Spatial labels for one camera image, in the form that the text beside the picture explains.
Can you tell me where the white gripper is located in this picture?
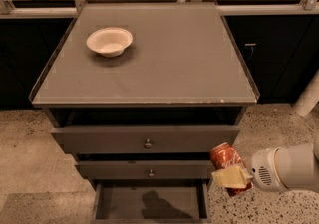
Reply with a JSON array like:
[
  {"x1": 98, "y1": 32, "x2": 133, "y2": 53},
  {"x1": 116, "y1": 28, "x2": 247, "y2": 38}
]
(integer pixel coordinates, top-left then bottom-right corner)
[{"x1": 211, "y1": 148, "x2": 287, "y2": 192}]

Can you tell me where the red coke can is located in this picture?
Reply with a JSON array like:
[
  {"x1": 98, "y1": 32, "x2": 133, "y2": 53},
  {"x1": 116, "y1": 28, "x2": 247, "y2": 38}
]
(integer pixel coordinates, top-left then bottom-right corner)
[{"x1": 209, "y1": 143, "x2": 253, "y2": 197}]

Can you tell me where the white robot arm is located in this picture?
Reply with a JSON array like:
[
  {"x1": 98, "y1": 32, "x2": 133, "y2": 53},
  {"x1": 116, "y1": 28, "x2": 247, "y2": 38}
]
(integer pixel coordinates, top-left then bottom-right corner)
[{"x1": 210, "y1": 139, "x2": 319, "y2": 195}]

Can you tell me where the open bottom grey drawer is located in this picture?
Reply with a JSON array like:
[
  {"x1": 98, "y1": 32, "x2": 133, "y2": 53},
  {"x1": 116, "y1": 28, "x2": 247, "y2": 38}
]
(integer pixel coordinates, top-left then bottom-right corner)
[{"x1": 90, "y1": 179, "x2": 212, "y2": 224}]

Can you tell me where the grey drawer cabinet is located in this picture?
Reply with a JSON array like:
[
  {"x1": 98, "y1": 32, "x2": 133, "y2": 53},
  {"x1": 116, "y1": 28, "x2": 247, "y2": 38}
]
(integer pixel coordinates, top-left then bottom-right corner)
[{"x1": 29, "y1": 1, "x2": 261, "y2": 224}]

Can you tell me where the middle grey drawer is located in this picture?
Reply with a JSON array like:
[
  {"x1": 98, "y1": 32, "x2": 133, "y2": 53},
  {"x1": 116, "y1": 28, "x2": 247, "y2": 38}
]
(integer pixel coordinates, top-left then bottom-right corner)
[{"x1": 76, "y1": 160, "x2": 214, "y2": 180}]

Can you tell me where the top grey drawer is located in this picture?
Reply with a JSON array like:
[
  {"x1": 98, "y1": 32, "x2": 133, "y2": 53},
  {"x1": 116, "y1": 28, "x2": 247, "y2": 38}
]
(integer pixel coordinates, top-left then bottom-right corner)
[{"x1": 51, "y1": 125, "x2": 239, "y2": 154}]

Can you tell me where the white pole leg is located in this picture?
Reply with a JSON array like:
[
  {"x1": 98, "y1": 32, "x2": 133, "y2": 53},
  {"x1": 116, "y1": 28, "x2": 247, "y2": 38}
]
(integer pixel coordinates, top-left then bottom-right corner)
[{"x1": 293, "y1": 70, "x2": 319, "y2": 117}]

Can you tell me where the white paper bowl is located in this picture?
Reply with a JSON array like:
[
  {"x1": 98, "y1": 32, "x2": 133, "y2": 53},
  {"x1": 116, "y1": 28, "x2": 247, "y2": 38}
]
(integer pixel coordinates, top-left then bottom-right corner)
[{"x1": 86, "y1": 27, "x2": 133, "y2": 57}]

